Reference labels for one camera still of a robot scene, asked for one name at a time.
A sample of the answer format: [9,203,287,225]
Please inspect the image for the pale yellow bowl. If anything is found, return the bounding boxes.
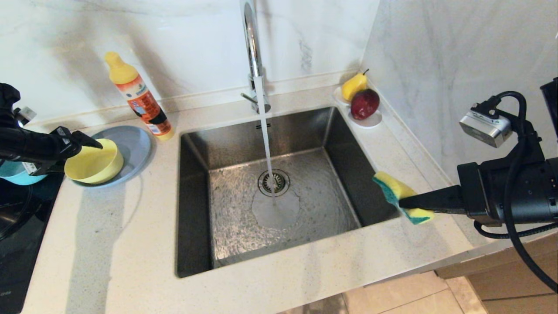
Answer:
[64,139,124,185]

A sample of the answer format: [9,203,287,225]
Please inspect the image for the light blue bowl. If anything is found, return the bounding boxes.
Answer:
[0,160,48,186]

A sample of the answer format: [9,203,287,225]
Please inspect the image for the yellow sponge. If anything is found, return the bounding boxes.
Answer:
[373,171,435,225]

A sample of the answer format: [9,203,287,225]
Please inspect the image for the blue-grey plate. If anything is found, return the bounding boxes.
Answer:
[72,126,152,189]

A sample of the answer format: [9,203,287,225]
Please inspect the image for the orange dish soap bottle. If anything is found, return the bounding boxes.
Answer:
[105,52,175,141]

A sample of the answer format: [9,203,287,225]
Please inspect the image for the chrome faucet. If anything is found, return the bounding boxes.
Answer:
[240,0,272,115]

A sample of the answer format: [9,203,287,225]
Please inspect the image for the stainless steel sink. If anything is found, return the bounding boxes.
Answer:
[176,106,401,279]

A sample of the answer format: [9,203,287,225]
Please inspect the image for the metal sink drain strainer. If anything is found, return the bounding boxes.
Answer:
[258,169,290,198]

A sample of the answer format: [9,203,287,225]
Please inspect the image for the wooden cabinet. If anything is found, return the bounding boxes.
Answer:
[434,230,558,314]

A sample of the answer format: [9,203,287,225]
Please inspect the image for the black induction cooktop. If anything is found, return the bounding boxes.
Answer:
[0,172,66,314]

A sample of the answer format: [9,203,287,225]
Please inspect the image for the dark red apple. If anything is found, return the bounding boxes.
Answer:
[350,88,380,120]

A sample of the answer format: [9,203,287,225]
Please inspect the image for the yellow pear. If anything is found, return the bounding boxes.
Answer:
[341,68,370,102]

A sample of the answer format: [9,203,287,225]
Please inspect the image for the running water stream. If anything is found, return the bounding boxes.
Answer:
[254,76,277,206]

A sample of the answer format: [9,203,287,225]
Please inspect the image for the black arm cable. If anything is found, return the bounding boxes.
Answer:
[488,91,558,293]

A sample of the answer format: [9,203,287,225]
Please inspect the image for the thin braided gripper cable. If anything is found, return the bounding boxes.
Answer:
[474,220,558,239]

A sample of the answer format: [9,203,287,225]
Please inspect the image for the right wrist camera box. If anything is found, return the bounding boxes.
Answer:
[459,102,513,148]

